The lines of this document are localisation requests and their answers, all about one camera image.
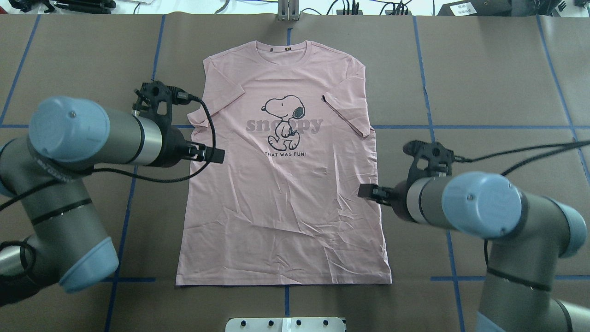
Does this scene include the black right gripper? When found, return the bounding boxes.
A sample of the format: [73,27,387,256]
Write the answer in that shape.
[358,181,412,221]

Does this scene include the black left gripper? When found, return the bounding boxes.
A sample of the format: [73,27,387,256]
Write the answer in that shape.
[161,127,225,167]

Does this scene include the pink t-shirt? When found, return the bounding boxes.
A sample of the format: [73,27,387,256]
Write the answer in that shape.
[175,41,392,287]

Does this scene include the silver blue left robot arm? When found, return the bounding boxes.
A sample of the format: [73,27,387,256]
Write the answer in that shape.
[1,92,225,306]

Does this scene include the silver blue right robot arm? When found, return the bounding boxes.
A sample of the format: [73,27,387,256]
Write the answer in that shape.
[358,172,590,332]

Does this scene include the blue tape grid lines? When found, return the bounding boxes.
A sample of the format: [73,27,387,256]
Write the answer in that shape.
[0,14,590,332]

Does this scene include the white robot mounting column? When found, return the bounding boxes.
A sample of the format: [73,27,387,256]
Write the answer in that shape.
[225,316,347,332]

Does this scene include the brown paper table cover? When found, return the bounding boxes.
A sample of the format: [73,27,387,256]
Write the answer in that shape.
[0,13,590,332]

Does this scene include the orange black power strip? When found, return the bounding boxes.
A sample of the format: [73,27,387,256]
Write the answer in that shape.
[327,0,412,16]

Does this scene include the black folded tripod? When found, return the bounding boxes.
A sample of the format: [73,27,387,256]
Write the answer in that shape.
[9,0,117,14]

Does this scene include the black box with white label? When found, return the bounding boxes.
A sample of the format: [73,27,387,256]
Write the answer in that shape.
[436,0,512,17]

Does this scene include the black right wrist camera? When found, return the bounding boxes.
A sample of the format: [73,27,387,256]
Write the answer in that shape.
[403,140,460,185]

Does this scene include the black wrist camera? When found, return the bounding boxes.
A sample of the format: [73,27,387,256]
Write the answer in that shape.
[131,81,191,127]
[403,140,460,185]

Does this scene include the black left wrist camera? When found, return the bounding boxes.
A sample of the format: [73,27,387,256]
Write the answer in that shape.
[131,81,191,127]

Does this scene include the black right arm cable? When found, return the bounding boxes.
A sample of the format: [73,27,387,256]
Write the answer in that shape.
[454,138,590,268]

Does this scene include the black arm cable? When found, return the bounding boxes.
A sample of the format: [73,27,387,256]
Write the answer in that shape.
[454,138,590,268]
[0,92,217,213]

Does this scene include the aluminium frame post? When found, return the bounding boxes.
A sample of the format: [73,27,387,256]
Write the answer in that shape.
[277,0,301,22]

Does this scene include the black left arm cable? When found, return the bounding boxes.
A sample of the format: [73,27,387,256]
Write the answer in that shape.
[0,92,217,213]

